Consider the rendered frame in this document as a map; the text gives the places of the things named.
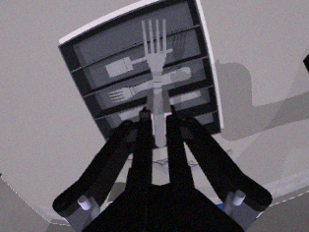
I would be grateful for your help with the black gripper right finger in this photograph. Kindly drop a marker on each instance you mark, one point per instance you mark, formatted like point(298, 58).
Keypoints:
point(243, 199)

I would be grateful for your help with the silver fork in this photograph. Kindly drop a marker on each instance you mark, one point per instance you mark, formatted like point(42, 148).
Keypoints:
point(165, 83)
point(128, 91)
point(156, 61)

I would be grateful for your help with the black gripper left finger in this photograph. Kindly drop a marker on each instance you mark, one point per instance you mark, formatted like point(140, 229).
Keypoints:
point(80, 203)

